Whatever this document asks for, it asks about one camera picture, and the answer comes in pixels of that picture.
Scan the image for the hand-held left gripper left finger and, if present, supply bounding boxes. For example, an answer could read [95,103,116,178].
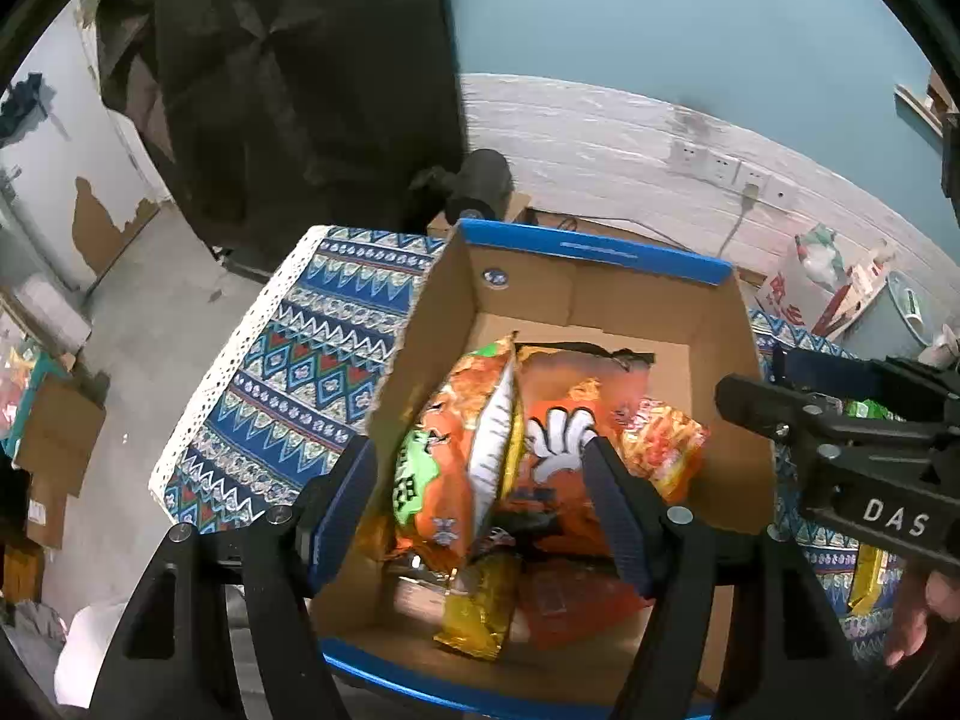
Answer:
[90,435,380,720]

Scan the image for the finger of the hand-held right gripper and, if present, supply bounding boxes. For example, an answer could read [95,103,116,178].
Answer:
[772,347,953,421]
[714,373,833,458]

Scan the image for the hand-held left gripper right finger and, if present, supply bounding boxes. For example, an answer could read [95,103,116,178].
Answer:
[581,435,863,720]

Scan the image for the orange red snack packet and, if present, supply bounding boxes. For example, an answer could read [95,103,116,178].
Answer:
[517,555,655,650]

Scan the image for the red noodle print snack packet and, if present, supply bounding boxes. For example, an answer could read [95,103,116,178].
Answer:
[619,394,710,503]

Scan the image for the orange packet with glove print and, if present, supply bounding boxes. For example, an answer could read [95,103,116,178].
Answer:
[514,345,655,556]

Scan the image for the orange and green snack packet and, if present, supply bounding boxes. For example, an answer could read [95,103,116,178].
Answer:
[394,337,520,563]

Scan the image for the gold crinkled snack packet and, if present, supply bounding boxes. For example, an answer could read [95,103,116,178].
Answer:
[433,555,522,661]

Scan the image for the cardboard box with blue rim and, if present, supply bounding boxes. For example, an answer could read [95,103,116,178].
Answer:
[311,219,777,713]

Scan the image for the person's right hand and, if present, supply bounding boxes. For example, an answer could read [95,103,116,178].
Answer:
[883,562,960,668]

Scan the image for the white cartons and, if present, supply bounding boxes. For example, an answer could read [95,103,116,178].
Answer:
[814,240,897,335]

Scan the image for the red-white carton with bag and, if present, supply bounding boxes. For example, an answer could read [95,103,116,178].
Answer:
[754,225,856,338]

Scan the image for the light blue bin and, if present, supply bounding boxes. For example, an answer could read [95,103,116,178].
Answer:
[885,270,938,350]

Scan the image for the white kettle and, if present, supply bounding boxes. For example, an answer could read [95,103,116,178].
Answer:
[919,322,960,370]

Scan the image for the blue patterned tablecloth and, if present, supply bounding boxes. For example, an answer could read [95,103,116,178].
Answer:
[148,225,931,665]

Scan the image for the cardboard boxes on floor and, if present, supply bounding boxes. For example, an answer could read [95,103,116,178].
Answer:
[0,349,107,601]

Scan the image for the black round device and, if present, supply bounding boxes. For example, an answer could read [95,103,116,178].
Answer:
[409,150,515,230]

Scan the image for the dark curtain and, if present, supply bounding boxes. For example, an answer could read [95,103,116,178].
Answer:
[97,0,470,271]

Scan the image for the white plug with cable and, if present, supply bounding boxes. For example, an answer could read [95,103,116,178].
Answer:
[716,184,760,260]

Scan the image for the wall shelf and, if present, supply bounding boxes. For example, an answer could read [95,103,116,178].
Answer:
[894,67,960,137]

